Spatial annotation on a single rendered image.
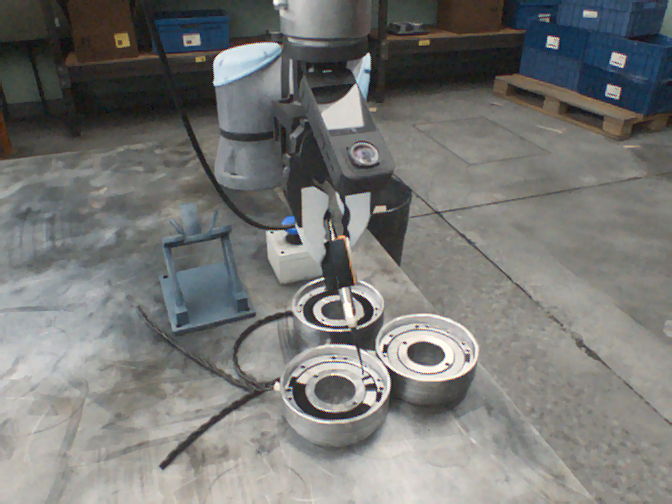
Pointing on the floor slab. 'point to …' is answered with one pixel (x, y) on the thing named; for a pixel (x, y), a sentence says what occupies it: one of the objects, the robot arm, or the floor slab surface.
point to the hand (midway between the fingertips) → (335, 253)
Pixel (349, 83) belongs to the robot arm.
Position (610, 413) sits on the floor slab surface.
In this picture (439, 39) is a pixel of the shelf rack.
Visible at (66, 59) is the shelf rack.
